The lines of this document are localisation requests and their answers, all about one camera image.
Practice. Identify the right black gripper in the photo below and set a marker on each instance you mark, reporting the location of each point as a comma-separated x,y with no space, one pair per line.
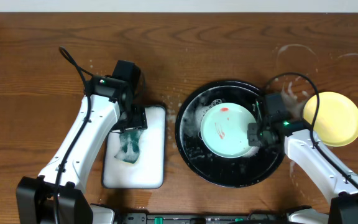
252,139

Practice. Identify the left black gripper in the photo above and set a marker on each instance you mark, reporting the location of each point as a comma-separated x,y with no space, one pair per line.
137,119

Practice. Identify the green yellow foamy sponge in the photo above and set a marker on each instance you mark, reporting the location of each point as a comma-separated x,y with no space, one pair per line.
129,150

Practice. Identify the mint green plate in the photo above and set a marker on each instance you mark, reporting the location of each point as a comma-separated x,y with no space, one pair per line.
224,131

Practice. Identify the yellow plate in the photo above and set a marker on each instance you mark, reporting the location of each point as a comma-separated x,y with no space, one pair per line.
337,118

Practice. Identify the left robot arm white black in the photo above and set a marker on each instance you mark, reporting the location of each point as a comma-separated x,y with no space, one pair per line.
57,194

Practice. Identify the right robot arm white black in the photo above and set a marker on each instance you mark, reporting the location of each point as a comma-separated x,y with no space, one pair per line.
337,183

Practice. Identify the black rectangular tray with foam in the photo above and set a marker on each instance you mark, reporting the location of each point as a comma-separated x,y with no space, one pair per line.
147,172

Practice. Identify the round black tray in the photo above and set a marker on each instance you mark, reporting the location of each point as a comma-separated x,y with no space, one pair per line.
236,172

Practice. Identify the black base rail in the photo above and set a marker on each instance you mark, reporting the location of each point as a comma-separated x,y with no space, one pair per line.
197,218

